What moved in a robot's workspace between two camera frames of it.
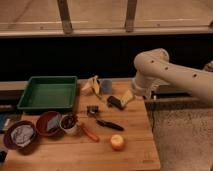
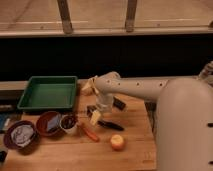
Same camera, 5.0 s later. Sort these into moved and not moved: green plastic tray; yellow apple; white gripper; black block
Moved: white gripper
Not moved: green plastic tray; yellow apple; black block
